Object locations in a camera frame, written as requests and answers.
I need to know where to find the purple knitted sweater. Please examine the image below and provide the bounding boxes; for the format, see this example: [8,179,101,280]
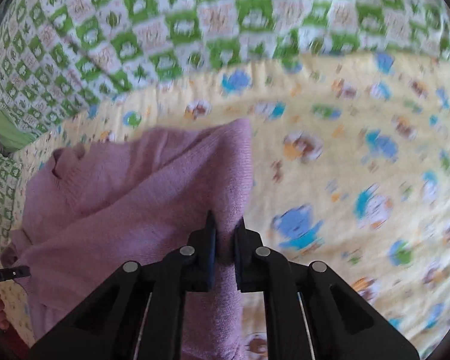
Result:
[1,119,252,359]

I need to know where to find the green white checkered quilt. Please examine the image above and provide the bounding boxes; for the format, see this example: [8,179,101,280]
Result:
[0,0,450,150]

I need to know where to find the green white checkered pillow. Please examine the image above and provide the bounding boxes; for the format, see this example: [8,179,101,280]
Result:
[0,153,22,250]

